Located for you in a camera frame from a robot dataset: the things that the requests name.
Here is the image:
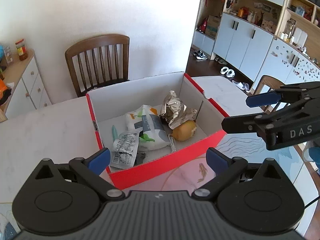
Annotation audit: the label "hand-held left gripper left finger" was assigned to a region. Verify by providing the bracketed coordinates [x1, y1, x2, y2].
[32, 147, 126, 201]

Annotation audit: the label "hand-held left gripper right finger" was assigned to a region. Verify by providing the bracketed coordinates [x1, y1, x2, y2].
[191, 147, 285, 201]

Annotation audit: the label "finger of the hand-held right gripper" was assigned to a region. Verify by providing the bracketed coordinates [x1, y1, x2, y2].
[246, 81, 320, 108]
[221, 97, 318, 135]

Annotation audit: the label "white printed plastic wrapper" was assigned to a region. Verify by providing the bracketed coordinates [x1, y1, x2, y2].
[109, 130, 140, 169]

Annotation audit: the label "yellow squishy bread toy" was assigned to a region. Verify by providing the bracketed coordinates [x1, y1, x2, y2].
[172, 120, 198, 142]

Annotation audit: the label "white cable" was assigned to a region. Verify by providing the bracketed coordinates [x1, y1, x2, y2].
[168, 134, 177, 153]

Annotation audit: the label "red cardboard box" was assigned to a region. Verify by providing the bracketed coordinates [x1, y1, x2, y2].
[86, 72, 232, 190]

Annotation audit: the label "white blue snack pouch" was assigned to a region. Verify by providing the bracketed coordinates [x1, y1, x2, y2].
[124, 104, 169, 151]

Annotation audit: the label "silver foil wrapper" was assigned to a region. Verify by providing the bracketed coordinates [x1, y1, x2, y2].
[160, 90, 198, 130]

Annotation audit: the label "white patterned desktop table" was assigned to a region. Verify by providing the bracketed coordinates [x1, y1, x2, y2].
[0, 75, 320, 240]

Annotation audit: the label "dark wooden chair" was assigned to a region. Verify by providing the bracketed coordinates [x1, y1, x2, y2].
[65, 34, 130, 98]
[251, 74, 291, 113]

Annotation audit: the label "white slippers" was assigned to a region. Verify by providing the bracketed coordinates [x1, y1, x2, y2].
[220, 66, 236, 77]
[231, 80, 251, 92]

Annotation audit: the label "blue cloth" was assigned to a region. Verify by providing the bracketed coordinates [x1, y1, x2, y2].
[302, 141, 320, 172]

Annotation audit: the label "dark sneakers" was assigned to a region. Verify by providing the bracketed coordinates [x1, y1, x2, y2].
[194, 50, 208, 61]

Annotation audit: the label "brown cardboard box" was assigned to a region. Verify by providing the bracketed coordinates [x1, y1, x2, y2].
[205, 15, 221, 39]

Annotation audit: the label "red bag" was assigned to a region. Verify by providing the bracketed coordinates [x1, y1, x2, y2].
[199, 17, 209, 33]

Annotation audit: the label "white side cabinet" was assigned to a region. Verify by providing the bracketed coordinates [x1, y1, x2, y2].
[0, 49, 53, 123]

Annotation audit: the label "orange snack bag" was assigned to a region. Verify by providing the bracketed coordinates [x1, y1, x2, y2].
[0, 79, 12, 106]

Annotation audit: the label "sauce jar with red label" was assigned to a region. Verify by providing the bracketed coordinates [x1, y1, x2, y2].
[15, 39, 28, 61]

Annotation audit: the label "grey blue wall cabinet unit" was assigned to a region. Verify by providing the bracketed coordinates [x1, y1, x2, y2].
[194, 0, 320, 93]

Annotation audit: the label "black cable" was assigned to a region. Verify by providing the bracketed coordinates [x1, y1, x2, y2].
[304, 196, 320, 208]

